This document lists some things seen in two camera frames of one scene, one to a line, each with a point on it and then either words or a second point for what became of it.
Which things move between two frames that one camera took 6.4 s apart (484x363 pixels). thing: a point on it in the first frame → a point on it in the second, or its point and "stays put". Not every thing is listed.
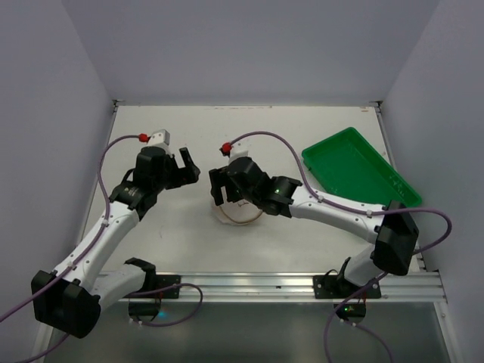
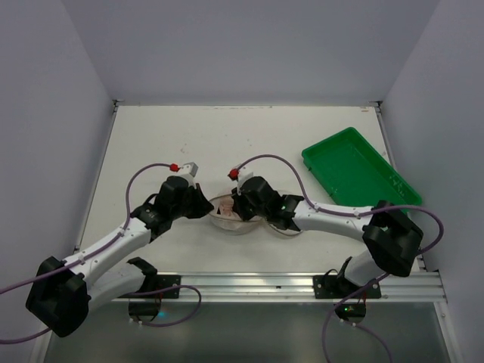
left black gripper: (178, 171) → (195, 200)
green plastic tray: (345, 165) stays put
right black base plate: (334, 286) stays put
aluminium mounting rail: (397, 286) stays put
